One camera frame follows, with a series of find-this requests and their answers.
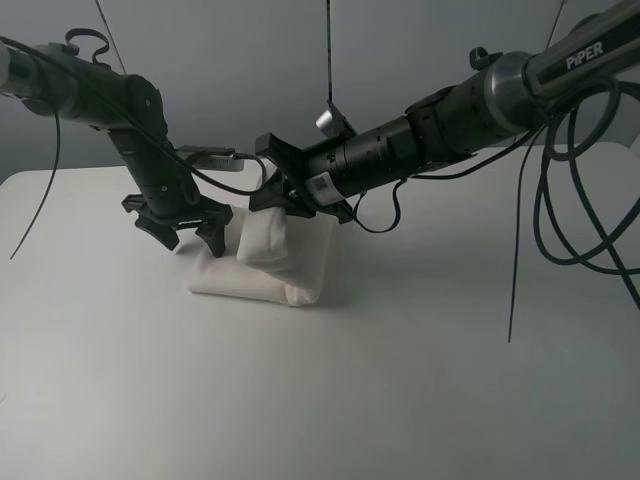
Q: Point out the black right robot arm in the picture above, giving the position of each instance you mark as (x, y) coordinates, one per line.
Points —
(509, 94)

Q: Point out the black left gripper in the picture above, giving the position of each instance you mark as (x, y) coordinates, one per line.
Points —
(161, 220)

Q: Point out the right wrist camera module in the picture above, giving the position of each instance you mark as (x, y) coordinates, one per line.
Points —
(333, 124)

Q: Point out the white towel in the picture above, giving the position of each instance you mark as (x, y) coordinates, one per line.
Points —
(269, 256)

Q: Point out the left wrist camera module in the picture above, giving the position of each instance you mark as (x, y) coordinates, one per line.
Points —
(220, 159)

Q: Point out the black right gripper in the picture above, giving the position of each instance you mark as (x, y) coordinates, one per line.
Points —
(286, 188)

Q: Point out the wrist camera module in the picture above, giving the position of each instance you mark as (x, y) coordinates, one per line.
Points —
(333, 124)
(220, 159)

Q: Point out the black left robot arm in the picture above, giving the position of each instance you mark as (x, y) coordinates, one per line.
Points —
(51, 80)

